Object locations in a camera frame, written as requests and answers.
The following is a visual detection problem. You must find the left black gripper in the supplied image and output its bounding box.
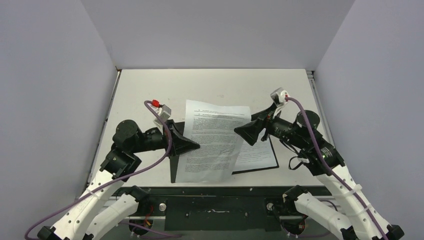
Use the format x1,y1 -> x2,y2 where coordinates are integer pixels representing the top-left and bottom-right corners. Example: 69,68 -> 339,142
131,118 -> 201,158

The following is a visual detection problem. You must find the grey and black folder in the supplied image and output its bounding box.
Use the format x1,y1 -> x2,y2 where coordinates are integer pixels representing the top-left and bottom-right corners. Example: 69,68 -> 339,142
168,121 -> 280,184

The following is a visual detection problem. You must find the printed paper sheet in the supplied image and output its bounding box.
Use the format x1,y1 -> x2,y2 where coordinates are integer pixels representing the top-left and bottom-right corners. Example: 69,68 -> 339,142
175,100 -> 251,183
232,137 -> 279,175

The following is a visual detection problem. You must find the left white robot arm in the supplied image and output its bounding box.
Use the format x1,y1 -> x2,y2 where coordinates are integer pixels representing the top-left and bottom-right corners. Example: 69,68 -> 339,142
36,119 -> 201,240

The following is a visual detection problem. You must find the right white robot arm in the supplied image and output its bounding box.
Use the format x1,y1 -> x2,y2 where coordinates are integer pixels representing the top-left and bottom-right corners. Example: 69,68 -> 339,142
234,110 -> 405,240

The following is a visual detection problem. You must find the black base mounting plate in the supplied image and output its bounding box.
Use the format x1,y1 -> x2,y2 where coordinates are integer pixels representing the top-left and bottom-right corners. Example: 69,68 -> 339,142
124,186 -> 318,234

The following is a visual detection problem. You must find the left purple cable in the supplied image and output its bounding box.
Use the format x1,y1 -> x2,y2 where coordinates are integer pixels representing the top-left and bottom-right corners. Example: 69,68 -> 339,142
24,100 -> 174,240

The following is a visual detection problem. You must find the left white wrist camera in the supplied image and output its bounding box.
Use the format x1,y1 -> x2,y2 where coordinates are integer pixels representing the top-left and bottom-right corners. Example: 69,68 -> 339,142
152,104 -> 172,133

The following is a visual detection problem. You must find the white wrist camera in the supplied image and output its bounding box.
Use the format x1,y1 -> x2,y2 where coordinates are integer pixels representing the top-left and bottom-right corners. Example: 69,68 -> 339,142
270,87 -> 290,109
152,104 -> 172,133

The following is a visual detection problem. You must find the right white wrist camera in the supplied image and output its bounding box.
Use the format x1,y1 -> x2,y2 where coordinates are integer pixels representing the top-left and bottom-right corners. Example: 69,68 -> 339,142
270,87 -> 290,109

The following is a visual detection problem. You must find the aluminium frame rail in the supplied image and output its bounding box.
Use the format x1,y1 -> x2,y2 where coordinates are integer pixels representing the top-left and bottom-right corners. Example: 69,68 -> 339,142
64,195 -> 372,240

